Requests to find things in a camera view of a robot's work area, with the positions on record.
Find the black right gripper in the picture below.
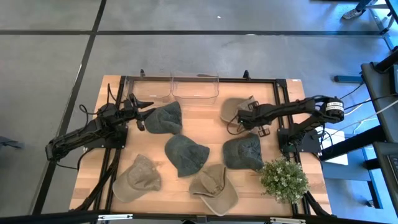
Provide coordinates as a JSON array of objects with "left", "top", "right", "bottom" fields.
[{"left": 238, "top": 100, "right": 272, "bottom": 138}]

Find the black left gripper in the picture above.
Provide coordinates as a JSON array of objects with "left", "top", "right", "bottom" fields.
[{"left": 117, "top": 93, "right": 157, "bottom": 132}]

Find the dark green cap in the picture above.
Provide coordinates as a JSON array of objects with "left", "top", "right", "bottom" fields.
[
  {"left": 144, "top": 101, "right": 183, "bottom": 135},
  {"left": 164, "top": 134, "right": 211, "bottom": 178},
  {"left": 222, "top": 133, "right": 264, "bottom": 172}
]

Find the tan cap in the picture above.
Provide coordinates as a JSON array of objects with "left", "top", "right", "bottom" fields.
[
  {"left": 188, "top": 164, "right": 239, "bottom": 217},
  {"left": 112, "top": 154, "right": 162, "bottom": 203},
  {"left": 220, "top": 95, "right": 259, "bottom": 125}
]

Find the clear plastic bin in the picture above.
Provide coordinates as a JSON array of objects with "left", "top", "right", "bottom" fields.
[
  {"left": 124, "top": 74, "right": 173, "bottom": 103},
  {"left": 170, "top": 73, "right": 220, "bottom": 106}
]

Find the green artificial plant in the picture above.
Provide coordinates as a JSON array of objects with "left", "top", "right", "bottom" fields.
[{"left": 259, "top": 156, "right": 310, "bottom": 205}]

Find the white paper box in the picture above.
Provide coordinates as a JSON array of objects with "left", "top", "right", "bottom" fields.
[{"left": 315, "top": 127, "right": 349, "bottom": 166}]

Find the black support beam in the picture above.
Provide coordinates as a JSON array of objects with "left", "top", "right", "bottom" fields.
[{"left": 320, "top": 124, "right": 386, "bottom": 161}]

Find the blue floor bar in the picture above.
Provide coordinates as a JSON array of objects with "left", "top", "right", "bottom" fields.
[{"left": 334, "top": 75, "right": 363, "bottom": 83}]

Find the grey desk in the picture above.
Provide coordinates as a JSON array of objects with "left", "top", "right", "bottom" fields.
[
  {"left": 373, "top": 141, "right": 398, "bottom": 215},
  {"left": 360, "top": 60, "right": 398, "bottom": 144}
]

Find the person's shoe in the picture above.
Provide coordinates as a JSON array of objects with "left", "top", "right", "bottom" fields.
[{"left": 341, "top": 8, "right": 364, "bottom": 20}]

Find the person's leg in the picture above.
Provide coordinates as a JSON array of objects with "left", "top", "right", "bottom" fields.
[{"left": 356, "top": 0, "right": 374, "bottom": 12}]

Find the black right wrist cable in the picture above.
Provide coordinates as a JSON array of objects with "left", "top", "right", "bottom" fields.
[{"left": 226, "top": 122, "right": 247, "bottom": 136}]

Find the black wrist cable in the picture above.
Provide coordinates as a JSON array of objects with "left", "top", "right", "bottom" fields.
[
  {"left": 78, "top": 83, "right": 118, "bottom": 126},
  {"left": 226, "top": 122, "right": 247, "bottom": 136}
]

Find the black aluminium table frame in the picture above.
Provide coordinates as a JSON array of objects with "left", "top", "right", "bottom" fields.
[{"left": 71, "top": 68, "right": 335, "bottom": 218}]

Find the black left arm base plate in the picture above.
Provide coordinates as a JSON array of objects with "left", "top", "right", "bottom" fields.
[{"left": 83, "top": 124, "right": 129, "bottom": 149}]

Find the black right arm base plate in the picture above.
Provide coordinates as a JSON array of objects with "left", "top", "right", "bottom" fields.
[{"left": 277, "top": 127, "right": 323, "bottom": 154}]

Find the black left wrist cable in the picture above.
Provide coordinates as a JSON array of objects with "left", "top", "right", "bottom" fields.
[{"left": 78, "top": 83, "right": 118, "bottom": 126}]

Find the silver metal bracket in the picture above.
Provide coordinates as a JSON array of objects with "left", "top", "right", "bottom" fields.
[
  {"left": 98, "top": 213, "right": 134, "bottom": 222},
  {"left": 269, "top": 217, "right": 307, "bottom": 224}
]

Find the black frame crossbar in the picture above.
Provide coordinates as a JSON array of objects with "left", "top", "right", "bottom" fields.
[{"left": 0, "top": 210, "right": 398, "bottom": 224}]

